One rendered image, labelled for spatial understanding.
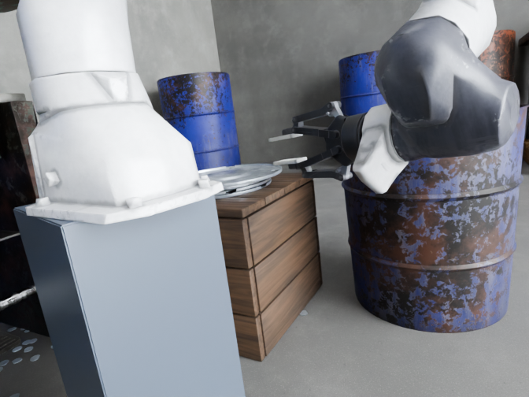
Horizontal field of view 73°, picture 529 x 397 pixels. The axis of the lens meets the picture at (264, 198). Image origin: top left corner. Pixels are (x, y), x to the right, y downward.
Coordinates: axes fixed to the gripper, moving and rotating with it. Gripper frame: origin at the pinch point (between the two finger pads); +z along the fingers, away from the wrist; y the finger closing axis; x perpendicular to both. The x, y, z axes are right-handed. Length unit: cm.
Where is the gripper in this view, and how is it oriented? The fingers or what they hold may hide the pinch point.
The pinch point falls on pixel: (286, 149)
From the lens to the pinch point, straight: 71.4
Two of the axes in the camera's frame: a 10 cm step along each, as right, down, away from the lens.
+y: -1.9, -9.7, -1.6
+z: -6.1, -0.1, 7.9
